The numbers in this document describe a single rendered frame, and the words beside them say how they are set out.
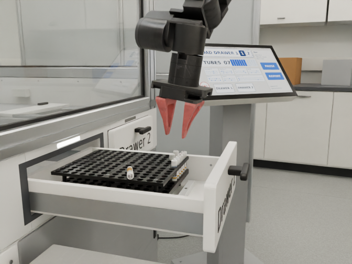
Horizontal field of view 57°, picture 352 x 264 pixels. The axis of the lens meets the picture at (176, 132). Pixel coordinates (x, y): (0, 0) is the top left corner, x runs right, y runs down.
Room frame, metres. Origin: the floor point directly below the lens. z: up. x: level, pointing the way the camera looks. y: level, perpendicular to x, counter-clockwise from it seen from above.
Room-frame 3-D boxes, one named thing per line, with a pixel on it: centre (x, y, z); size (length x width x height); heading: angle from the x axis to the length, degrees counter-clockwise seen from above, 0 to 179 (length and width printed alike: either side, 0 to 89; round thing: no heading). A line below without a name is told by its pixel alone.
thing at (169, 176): (0.61, 0.01, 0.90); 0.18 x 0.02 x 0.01; 164
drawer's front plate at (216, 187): (0.58, -0.09, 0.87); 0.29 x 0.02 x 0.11; 164
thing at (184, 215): (0.64, 0.11, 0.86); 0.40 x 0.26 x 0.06; 74
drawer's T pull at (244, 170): (0.57, -0.11, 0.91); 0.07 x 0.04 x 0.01; 164
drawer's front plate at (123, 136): (0.97, 0.13, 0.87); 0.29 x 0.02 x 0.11; 164
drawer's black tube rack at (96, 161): (0.63, 0.10, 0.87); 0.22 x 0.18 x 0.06; 74
